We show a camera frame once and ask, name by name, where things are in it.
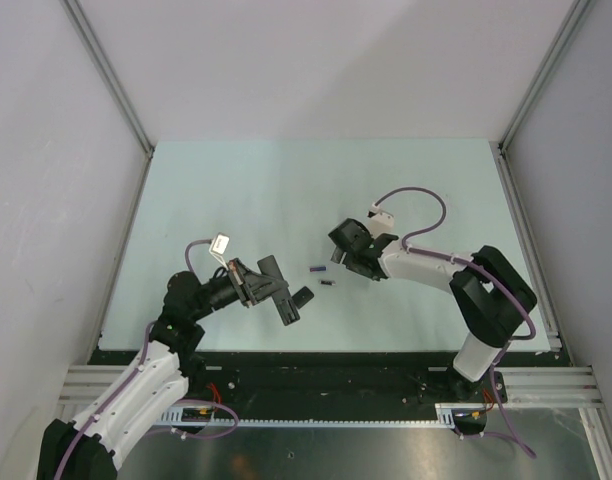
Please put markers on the left aluminium frame post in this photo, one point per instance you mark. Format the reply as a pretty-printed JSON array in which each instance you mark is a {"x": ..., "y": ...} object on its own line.
[{"x": 102, "y": 63}]

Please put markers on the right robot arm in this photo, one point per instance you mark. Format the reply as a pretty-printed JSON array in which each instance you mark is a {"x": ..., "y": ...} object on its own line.
[{"x": 493, "y": 298}]

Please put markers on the right aluminium frame post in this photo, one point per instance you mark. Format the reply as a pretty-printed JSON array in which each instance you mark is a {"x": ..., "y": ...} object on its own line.
[{"x": 561, "y": 43}]

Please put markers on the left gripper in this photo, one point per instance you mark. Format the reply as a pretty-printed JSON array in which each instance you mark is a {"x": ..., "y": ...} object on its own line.
[{"x": 249, "y": 282}]

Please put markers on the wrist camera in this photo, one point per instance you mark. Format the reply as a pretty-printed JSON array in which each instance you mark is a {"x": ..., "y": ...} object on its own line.
[
  {"x": 218, "y": 247},
  {"x": 379, "y": 221}
]

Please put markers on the black remote control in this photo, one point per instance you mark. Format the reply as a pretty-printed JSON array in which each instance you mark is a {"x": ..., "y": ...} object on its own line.
[{"x": 282, "y": 299}]

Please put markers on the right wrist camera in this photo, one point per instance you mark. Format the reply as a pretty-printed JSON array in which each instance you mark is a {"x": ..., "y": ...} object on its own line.
[{"x": 379, "y": 221}]

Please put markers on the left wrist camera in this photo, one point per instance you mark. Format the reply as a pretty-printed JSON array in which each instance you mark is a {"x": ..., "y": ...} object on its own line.
[{"x": 218, "y": 247}]

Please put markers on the black battery cover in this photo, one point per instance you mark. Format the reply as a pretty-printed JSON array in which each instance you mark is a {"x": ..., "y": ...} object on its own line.
[{"x": 302, "y": 297}]

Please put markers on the aluminium frame post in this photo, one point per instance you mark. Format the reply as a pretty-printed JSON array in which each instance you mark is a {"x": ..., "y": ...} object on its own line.
[
  {"x": 561, "y": 43},
  {"x": 102, "y": 63}
]

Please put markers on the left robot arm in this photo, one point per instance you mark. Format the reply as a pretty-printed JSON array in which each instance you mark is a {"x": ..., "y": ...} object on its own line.
[{"x": 96, "y": 442}]

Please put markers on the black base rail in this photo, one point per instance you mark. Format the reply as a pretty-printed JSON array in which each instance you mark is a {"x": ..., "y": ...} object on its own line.
[{"x": 344, "y": 387}]

